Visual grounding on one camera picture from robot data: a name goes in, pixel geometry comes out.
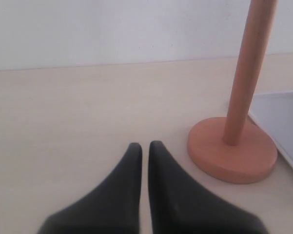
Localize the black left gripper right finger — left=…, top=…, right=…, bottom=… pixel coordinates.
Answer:
left=148, top=141, right=268, bottom=234

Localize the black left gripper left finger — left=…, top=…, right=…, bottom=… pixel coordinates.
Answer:
left=38, top=143, right=142, bottom=234

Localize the white rectangular plastic tray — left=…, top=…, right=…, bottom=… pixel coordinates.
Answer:
left=249, top=91, right=293, bottom=169

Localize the wooden paper towel holder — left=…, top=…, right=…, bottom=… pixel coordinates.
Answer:
left=187, top=0, right=277, bottom=184

